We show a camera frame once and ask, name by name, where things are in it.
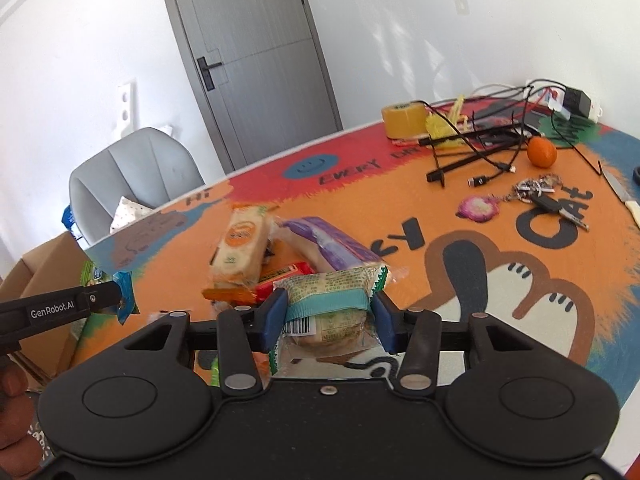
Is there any grey padded chair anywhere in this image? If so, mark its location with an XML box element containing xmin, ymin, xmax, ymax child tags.
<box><xmin>68</xmin><ymin>127</ymin><xmax>207</xmax><ymax>250</ymax></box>

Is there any blue plastic bag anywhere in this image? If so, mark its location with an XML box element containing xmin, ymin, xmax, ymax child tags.
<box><xmin>61</xmin><ymin>204</ymin><xmax>82</xmax><ymax>242</ymax></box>

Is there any black usb cable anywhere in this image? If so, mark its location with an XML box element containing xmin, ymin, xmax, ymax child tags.
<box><xmin>467</xmin><ymin>144</ymin><xmax>532</xmax><ymax>189</ymax></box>

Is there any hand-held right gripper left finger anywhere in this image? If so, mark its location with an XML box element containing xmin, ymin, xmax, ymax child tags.
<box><xmin>120</xmin><ymin>289</ymin><xmax>290</xmax><ymax>397</ymax></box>

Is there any colourful printed table mat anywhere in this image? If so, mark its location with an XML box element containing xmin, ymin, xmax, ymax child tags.
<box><xmin>72</xmin><ymin>101</ymin><xmax>640</xmax><ymax>411</ymax></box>

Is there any yellow tape roll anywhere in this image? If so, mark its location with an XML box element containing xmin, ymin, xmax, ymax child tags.
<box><xmin>381</xmin><ymin>101</ymin><xmax>432</xmax><ymax>141</ymax></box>

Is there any bunch of keys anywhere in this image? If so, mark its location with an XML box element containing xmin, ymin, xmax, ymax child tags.
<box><xmin>511</xmin><ymin>174</ymin><xmax>592</xmax><ymax>233</ymax></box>

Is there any white power strip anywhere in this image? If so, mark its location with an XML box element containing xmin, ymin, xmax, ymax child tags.
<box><xmin>524</xmin><ymin>85</ymin><xmax>604</xmax><ymax>124</ymax></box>

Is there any white dotted cushion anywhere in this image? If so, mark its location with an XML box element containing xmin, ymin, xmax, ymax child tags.
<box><xmin>109</xmin><ymin>197</ymin><xmax>154</xmax><ymax>234</ymax></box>

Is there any orange fruit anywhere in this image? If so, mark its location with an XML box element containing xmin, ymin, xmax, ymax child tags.
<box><xmin>527</xmin><ymin>137</ymin><xmax>558</xmax><ymax>169</ymax></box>

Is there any pink round keychain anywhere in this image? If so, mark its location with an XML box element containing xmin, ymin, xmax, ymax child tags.
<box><xmin>455</xmin><ymin>194</ymin><xmax>501</xmax><ymax>224</ymax></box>

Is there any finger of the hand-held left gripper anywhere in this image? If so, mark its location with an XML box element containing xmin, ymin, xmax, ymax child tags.
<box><xmin>0</xmin><ymin>280</ymin><xmax>124</xmax><ymax>356</ymax></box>

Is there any black door handle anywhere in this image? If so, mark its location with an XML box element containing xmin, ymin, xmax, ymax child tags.
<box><xmin>196</xmin><ymin>56</ymin><xmax>224</xmax><ymax>92</ymax></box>

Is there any red orange snack packet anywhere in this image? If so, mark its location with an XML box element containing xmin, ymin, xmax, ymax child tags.
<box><xmin>254</xmin><ymin>261</ymin><xmax>317</xmax><ymax>305</ymax></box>

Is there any purple snack packet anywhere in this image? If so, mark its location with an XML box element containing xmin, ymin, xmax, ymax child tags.
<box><xmin>276</xmin><ymin>216</ymin><xmax>390</xmax><ymax>276</ymax></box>

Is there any cardboard box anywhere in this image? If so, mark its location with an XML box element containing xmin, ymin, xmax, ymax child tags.
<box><xmin>0</xmin><ymin>231</ymin><xmax>93</xmax><ymax>393</ymax></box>

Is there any blue green snack packet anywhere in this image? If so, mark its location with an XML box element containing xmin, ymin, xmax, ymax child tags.
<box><xmin>80</xmin><ymin>260</ymin><xmax>141</xmax><ymax>323</ymax></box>

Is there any long black cable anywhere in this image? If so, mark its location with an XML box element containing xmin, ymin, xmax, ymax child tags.
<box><xmin>519</xmin><ymin>78</ymin><xmax>604</xmax><ymax>177</ymax></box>

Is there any black cable ties bundle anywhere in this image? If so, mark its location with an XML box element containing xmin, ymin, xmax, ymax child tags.
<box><xmin>425</xmin><ymin>126</ymin><xmax>543</xmax><ymax>187</ymax></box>

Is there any knife with pale handle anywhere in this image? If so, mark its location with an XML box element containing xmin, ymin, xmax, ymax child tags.
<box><xmin>599</xmin><ymin>166</ymin><xmax>640</xmax><ymax>232</ymax></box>

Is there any person's left hand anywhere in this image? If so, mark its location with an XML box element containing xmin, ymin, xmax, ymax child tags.
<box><xmin>0</xmin><ymin>355</ymin><xmax>45</xmax><ymax>480</ymax></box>

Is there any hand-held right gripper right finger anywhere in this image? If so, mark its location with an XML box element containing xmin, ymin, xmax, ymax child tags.
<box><xmin>372</xmin><ymin>291</ymin><xmax>541</xmax><ymax>397</ymax></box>

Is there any black power adapter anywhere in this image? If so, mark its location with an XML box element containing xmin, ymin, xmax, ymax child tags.
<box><xmin>559</xmin><ymin>88</ymin><xmax>592</xmax><ymax>119</ymax></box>

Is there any grey door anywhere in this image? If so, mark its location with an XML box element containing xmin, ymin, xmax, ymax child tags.
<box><xmin>154</xmin><ymin>0</ymin><xmax>346</xmax><ymax>175</ymax></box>

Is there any yellow cracker packet orange label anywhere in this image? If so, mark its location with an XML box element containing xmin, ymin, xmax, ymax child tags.
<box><xmin>209</xmin><ymin>204</ymin><xmax>275</xmax><ymax>292</ymax></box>

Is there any green white bread packet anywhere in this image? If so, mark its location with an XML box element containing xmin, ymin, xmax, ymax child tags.
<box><xmin>267</xmin><ymin>266</ymin><xmax>391</xmax><ymax>376</ymax></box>

